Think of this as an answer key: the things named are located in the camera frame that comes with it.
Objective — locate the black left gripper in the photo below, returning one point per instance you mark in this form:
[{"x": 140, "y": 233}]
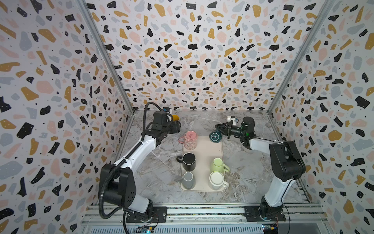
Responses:
[{"x": 175, "y": 126}]

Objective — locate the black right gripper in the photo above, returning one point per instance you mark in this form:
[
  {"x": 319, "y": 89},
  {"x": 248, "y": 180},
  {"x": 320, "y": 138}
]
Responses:
[{"x": 229, "y": 129}]

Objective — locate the light blue butterfly mug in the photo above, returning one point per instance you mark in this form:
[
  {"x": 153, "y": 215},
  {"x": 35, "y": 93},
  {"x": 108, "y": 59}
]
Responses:
[{"x": 175, "y": 118}]

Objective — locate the dark teal mug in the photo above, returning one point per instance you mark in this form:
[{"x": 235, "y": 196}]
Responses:
[{"x": 215, "y": 136}]

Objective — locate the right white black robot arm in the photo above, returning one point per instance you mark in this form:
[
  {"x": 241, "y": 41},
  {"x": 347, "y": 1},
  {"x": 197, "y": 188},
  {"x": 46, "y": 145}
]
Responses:
[{"x": 286, "y": 163}]

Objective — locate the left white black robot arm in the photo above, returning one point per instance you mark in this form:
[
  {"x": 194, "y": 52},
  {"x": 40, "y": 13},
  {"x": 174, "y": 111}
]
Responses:
[{"x": 117, "y": 189}]

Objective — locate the pink ghost pattern mug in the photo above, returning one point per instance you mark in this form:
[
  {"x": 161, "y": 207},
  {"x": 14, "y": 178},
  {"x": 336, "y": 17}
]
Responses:
[{"x": 189, "y": 140}]

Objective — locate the black mug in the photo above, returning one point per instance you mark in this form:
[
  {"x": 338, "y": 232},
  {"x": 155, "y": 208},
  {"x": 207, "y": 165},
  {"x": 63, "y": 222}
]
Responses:
[{"x": 188, "y": 161}]

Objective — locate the light green mug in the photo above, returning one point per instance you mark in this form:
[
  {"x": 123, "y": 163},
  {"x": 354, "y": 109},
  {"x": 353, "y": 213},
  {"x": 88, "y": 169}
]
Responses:
[{"x": 218, "y": 165}]

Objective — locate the white mug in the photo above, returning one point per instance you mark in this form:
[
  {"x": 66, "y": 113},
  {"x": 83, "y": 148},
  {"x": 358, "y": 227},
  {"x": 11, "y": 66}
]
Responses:
[{"x": 217, "y": 181}]

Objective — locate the grey mug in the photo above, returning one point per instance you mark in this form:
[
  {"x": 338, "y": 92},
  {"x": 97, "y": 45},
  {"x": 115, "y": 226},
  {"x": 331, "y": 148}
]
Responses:
[{"x": 188, "y": 181}]

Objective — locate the beige plastic tray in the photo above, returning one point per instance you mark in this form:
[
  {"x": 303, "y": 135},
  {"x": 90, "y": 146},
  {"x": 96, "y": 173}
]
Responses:
[{"x": 205, "y": 152}]

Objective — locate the right circuit board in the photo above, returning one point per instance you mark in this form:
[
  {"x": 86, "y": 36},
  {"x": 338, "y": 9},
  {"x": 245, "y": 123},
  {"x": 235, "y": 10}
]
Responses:
[{"x": 270, "y": 229}]

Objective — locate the left green circuit board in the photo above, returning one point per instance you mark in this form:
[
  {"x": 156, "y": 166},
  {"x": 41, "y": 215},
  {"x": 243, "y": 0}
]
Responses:
[{"x": 144, "y": 229}]

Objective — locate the left corner aluminium post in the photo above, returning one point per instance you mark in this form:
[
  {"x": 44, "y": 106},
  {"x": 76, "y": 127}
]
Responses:
[{"x": 104, "y": 52}]

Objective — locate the corner aluminium post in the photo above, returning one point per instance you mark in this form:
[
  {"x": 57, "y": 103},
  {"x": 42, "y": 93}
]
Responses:
[
  {"x": 104, "y": 52},
  {"x": 325, "y": 9}
]

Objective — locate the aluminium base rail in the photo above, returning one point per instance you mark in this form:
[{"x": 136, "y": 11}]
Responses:
[{"x": 299, "y": 218}]

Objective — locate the right corner aluminium post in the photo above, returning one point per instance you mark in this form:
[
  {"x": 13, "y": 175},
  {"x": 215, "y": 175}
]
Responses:
[{"x": 325, "y": 9}]

